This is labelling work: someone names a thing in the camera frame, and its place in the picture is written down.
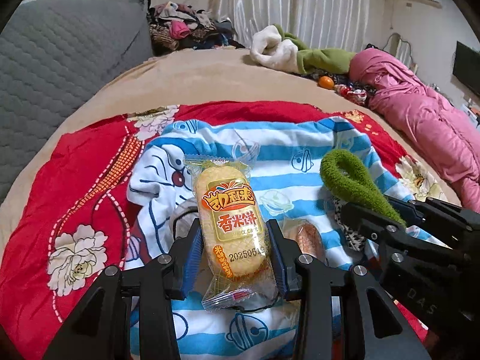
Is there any yellow rice cracker packet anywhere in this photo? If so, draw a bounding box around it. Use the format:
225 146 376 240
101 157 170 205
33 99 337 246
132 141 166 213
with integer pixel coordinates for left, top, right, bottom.
185 155 278 312

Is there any green fuzzy scrunchie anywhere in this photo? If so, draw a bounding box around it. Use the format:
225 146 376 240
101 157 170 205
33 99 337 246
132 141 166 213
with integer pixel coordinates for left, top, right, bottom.
320 149 406 225

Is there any brown rice cracker packet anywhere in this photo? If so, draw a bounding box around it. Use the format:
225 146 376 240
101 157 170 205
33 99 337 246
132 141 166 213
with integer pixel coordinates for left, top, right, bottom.
280 218 327 263

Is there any leopard print scrunchie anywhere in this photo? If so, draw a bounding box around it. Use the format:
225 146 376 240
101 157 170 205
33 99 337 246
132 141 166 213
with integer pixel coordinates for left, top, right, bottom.
332 197 366 252

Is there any pink quilted duvet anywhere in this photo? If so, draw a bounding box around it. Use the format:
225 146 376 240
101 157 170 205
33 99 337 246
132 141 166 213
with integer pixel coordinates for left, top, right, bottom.
349 48 479 212

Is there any red floral blanket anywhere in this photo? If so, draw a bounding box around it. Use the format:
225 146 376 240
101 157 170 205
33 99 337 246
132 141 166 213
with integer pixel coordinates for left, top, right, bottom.
1 102 420 359

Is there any blue striped cartoon tray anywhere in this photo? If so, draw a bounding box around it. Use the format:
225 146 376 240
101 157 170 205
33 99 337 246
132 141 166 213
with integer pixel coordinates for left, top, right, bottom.
126 116 427 359

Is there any small red patterned item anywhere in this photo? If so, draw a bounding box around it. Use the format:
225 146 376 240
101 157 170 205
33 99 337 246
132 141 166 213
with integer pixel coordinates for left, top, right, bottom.
334 84 368 107

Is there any oval mirror on dresser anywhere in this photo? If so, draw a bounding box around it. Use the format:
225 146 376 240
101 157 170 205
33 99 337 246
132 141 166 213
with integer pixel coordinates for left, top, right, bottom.
382 33 418 73

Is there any orange fruit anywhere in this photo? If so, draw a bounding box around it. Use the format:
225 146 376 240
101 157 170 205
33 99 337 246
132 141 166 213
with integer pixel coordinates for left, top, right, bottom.
317 76 335 90

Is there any beige bed sheet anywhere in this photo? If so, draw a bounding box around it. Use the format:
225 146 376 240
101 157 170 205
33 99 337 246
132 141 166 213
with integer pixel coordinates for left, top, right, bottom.
1 49 432 245

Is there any green white plush garment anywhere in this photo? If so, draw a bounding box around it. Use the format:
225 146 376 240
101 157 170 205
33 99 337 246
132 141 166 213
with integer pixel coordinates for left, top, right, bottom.
250 24 356 75

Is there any white sheer curtain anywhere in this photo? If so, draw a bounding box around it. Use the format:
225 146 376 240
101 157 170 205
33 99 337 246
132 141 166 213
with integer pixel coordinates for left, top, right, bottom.
208 0 369 51

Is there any grey quilted headboard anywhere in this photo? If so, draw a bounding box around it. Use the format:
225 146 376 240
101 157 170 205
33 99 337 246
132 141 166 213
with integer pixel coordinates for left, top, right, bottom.
1 0 153 197

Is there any pile of clothes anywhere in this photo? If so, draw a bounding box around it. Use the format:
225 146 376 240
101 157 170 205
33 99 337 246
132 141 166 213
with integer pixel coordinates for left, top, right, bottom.
145 0 245 56

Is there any black wall television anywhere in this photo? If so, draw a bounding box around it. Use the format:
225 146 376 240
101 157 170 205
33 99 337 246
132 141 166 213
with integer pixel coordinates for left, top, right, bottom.
452 41 480 97

